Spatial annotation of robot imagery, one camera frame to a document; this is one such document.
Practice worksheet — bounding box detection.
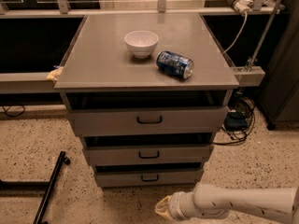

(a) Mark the thin metal rod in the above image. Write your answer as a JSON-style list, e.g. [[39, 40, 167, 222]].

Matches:
[[243, 0, 282, 72]]

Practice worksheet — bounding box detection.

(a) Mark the white power strip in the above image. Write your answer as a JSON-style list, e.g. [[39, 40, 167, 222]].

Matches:
[[225, 0, 252, 15]]

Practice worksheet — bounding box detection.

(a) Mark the grey metal rail frame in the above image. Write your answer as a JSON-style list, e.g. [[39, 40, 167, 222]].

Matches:
[[0, 0, 286, 95]]

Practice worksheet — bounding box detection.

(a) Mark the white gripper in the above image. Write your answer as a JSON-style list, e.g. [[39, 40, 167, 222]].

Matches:
[[155, 191, 198, 221]]

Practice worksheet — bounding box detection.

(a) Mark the grey drawer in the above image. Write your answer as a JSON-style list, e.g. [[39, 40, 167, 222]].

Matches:
[[68, 106, 228, 136], [83, 145, 213, 166], [94, 169, 204, 188]]

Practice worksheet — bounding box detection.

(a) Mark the yellow tape piece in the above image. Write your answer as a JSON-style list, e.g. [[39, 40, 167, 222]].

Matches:
[[47, 67, 64, 82]]

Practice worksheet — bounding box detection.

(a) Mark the black floor cable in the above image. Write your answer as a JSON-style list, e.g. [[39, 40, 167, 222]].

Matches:
[[0, 105, 26, 118]]

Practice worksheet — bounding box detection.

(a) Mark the grey top drawer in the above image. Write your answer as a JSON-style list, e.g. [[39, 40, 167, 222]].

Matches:
[[68, 106, 228, 136]]

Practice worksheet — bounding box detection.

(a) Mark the grey bottom drawer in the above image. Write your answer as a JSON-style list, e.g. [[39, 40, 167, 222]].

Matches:
[[94, 169, 204, 188]]

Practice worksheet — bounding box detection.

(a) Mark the white ceramic bowl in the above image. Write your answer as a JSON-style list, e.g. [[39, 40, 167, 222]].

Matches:
[[124, 31, 159, 59]]

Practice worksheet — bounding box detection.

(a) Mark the white power cable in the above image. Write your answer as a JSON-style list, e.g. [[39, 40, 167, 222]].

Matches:
[[221, 10, 249, 56]]

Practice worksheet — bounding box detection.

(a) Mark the dark grey cabinet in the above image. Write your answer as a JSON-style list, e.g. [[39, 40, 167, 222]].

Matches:
[[258, 0, 299, 130]]

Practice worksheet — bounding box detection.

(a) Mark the black metal stand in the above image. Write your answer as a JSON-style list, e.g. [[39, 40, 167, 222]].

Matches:
[[0, 151, 71, 224]]

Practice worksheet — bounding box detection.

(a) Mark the blue soda can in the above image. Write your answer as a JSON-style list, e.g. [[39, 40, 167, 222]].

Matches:
[[156, 50, 194, 79]]

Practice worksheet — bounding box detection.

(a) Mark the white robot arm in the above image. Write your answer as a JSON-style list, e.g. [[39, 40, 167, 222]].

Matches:
[[155, 183, 299, 224]]

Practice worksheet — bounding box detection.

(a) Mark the grey drawer cabinet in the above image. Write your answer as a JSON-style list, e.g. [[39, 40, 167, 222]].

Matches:
[[55, 14, 238, 175]]

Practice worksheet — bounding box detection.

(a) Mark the black cable bundle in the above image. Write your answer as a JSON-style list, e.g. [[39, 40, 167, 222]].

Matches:
[[213, 96, 256, 147]]

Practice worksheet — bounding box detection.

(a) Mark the grey middle drawer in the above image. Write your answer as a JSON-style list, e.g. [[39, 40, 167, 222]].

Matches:
[[83, 145, 213, 166]]

